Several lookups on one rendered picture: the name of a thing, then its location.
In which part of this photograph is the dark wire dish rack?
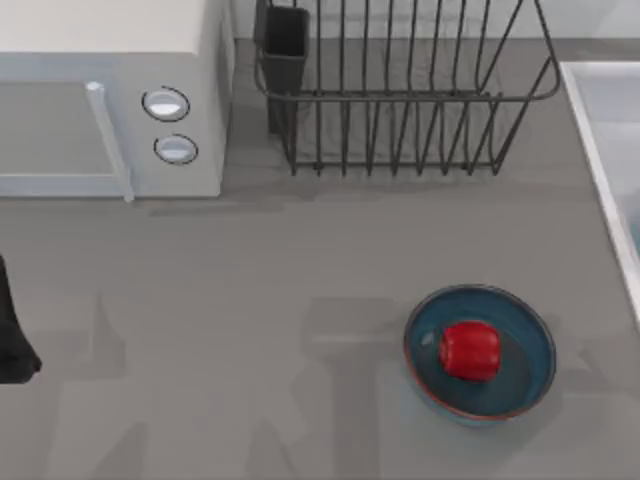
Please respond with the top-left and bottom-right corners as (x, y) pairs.
(253, 0), (561, 178)

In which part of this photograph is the blue bowl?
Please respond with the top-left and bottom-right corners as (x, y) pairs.
(403, 284), (558, 429)

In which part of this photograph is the small microwave knob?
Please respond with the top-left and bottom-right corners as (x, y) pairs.
(152, 133), (200, 165)

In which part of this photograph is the dark cutlery holder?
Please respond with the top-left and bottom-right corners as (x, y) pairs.
(253, 0), (311, 135)

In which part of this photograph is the red bell pepper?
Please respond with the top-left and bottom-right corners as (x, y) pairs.
(438, 321), (502, 384)

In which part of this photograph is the microwave door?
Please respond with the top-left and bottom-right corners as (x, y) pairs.
(0, 79), (135, 203)

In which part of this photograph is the large microwave knob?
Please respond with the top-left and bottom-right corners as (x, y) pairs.
(141, 85), (191, 123)

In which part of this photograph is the white sink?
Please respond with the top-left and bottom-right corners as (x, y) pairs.
(558, 60), (640, 325)

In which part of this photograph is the pale microwave oven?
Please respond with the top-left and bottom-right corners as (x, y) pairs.
(0, 0), (236, 203)

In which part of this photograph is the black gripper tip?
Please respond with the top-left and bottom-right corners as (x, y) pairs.
(0, 255), (43, 386)

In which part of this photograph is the microwave door handle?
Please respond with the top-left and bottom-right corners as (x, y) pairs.
(84, 81), (136, 204)

